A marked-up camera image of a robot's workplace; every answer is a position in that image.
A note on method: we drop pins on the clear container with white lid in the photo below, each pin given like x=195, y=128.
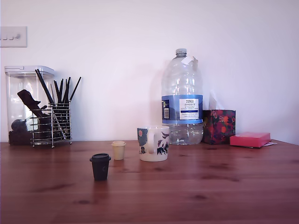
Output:
x=14, y=102

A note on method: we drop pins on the black scoop in container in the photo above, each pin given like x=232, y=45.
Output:
x=29, y=100

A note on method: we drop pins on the black chopstick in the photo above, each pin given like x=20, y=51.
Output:
x=57, y=92
x=75, y=88
x=61, y=91
x=65, y=91
x=43, y=85
x=68, y=89
x=46, y=87

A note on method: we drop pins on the white tissue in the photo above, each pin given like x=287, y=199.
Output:
x=216, y=102

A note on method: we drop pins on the large clear water bottle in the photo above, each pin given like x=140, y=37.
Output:
x=182, y=81

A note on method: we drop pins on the white patterned ceramic mug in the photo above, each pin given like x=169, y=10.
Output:
x=161, y=149

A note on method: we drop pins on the floral tissue box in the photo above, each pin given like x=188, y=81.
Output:
x=218, y=127

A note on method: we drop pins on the paper under pink box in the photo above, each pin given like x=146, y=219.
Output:
x=272, y=143

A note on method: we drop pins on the cream coffee capsule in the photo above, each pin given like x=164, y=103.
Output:
x=118, y=151

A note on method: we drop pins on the black coffee capsule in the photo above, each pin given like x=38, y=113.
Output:
x=100, y=168

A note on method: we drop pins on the dark coffee beans layer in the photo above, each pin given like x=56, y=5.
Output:
x=18, y=138

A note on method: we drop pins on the white wall switch plate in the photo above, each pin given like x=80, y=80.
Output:
x=21, y=37

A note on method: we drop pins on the flat pink box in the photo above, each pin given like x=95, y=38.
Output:
x=250, y=140

